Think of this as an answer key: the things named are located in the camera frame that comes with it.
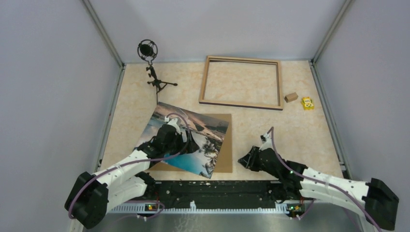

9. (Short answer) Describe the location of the wooden picture frame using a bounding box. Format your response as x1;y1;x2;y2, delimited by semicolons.
198;56;284;111

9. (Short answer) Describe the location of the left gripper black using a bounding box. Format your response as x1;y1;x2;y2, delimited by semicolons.
163;129;199;155

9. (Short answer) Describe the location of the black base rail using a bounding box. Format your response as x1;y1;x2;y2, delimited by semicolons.
136;180;302;209

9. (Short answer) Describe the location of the white cable duct strip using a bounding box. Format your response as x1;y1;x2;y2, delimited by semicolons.
109;201;289;215

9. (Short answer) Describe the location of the small brown wooden block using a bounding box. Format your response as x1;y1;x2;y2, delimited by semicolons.
284;92;298;103

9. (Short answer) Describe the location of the brown cardboard backing board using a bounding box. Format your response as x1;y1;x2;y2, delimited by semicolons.
150;114;233;178

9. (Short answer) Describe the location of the purple cable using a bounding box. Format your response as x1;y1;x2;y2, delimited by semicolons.
67;113;191;221
269;127;383;232

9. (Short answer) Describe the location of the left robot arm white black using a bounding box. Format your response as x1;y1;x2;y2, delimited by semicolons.
64;113;198;229

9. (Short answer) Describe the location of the black microphone on tripod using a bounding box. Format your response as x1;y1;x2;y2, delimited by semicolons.
137;39;178;103

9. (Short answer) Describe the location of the small yellow toy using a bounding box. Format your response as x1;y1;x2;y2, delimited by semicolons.
301;97;315;110

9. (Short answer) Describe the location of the beach landscape photo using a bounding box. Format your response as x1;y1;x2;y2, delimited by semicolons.
136;102;233;178

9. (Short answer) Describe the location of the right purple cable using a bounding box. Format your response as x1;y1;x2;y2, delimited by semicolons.
269;127;383;232

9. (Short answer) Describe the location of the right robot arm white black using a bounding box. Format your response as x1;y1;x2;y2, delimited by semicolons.
238;134;399;231

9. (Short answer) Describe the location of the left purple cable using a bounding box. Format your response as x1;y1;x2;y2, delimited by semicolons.
67;113;191;221

